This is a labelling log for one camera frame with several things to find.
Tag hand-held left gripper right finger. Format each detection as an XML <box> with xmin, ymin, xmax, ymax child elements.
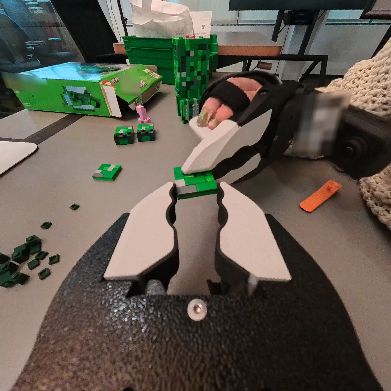
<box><xmin>206</xmin><ymin>181</ymin><xmax>292</xmax><ymax>297</ymax></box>

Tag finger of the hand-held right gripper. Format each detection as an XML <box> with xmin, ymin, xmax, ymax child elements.
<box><xmin>181</xmin><ymin>109</ymin><xmax>273</xmax><ymax>175</ymax></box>
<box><xmin>213</xmin><ymin>145</ymin><xmax>270</xmax><ymax>184</ymax></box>

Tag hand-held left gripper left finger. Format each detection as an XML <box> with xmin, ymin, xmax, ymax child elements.
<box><xmin>103</xmin><ymin>181</ymin><xmax>180</xmax><ymax>298</ymax></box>

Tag bright green lego base plate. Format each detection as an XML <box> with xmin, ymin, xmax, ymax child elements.
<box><xmin>173</xmin><ymin>166</ymin><xmax>218</xmax><ymax>201</ymax></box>

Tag dark green lego cube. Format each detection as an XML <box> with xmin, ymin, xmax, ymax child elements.
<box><xmin>113</xmin><ymin>126</ymin><xmax>136</xmax><ymax>146</ymax></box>
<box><xmin>136</xmin><ymin>123</ymin><xmax>156</xmax><ymax>143</ymax></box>

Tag tiled green lego panel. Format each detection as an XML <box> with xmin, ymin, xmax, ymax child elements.
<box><xmin>92</xmin><ymin>164</ymin><xmax>122</xmax><ymax>181</ymax></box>

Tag green lego creeper model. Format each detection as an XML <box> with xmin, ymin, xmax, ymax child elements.
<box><xmin>171</xmin><ymin>34</ymin><xmax>212</xmax><ymax>124</ymax></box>

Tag pink lego pig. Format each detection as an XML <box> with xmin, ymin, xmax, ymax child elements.
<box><xmin>136</xmin><ymin>105</ymin><xmax>153</xmax><ymax>124</ymax></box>

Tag pile of dark green lego pieces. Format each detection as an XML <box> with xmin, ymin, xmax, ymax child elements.
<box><xmin>0</xmin><ymin>203</ymin><xmax>81</xmax><ymax>288</ymax></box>

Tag green lego box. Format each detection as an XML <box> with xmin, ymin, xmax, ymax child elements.
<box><xmin>1</xmin><ymin>62</ymin><xmax>164</xmax><ymax>118</ymax></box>

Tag person's right hand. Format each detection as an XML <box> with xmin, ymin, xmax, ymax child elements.
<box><xmin>197</xmin><ymin>77</ymin><xmax>267</xmax><ymax>129</ymax></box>

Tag orange brick separator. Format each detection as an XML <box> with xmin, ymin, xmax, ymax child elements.
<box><xmin>299</xmin><ymin>180</ymin><xmax>342</xmax><ymax>212</ymax></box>

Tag green plastic crate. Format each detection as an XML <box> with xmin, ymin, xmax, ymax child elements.
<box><xmin>122</xmin><ymin>34</ymin><xmax>219</xmax><ymax>86</ymax></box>

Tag printed white paper sheet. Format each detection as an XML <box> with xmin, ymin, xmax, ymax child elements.
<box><xmin>190</xmin><ymin>11</ymin><xmax>212</xmax><ymax>39</ymax></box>

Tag crumpled white paper bag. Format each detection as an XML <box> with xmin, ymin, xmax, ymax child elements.
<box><xmin>130</xmin><ymin>0</ymin><xmax>194</xmax><ymax>39</ymax></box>

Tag white stand base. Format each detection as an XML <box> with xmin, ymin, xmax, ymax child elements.
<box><xmin>0</xmin><ymin>141</ymin><xmax>38</xmax><ymax>177</ymax></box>

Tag black office chair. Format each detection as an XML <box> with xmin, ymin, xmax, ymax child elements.
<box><xmin>50</xmin><ymin>0</ymin><xmax>127</xmax><ymax>65</ymax></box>

